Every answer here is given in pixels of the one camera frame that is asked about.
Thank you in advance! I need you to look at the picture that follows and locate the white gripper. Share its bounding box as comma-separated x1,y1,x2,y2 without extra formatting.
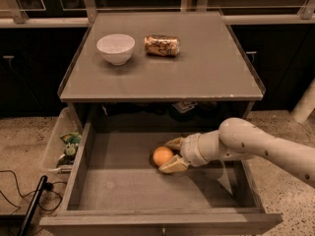
158,133,208,174

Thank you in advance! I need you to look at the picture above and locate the orange fruit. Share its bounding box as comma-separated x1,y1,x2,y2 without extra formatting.
153,147,174,166

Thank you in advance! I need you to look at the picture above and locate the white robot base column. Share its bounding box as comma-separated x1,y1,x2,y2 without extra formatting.
290,79,315,123

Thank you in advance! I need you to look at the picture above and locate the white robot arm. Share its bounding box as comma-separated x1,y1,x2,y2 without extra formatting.
158,118,315,187

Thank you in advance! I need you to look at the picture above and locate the open grey top drawer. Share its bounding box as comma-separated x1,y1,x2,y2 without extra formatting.
40,123,283,236

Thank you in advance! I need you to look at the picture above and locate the grey cabinet counter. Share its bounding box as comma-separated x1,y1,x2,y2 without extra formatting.
57,11,266,134

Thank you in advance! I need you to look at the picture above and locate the green snack bag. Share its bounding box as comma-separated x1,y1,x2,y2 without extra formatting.
57,132,82,166

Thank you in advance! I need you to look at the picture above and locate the crushed tan soda can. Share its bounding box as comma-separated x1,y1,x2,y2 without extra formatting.
144,34,180,57

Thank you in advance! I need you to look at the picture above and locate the clear plastic storage bin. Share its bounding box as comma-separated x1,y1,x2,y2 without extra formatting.
40,107,78,179

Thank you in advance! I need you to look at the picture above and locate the white ceramic bowl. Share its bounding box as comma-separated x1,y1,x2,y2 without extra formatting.
96,33,135,66

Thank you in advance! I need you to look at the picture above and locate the black bar on floor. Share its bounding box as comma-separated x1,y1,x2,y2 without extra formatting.
18,175,47,236

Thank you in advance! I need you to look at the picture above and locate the black cable on floor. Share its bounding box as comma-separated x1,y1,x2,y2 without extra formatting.
0,169,68,214

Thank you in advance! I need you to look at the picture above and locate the metal railing frame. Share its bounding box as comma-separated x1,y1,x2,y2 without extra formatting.
0,0,315,28

